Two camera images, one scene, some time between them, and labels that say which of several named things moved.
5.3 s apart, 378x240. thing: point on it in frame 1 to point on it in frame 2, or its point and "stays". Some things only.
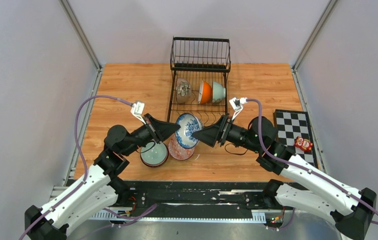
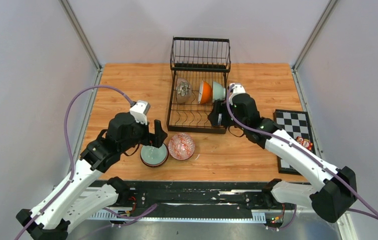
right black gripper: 209,135 to 213,116
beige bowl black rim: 183,90 stays
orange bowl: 206,93 stays
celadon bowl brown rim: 219,92 stays
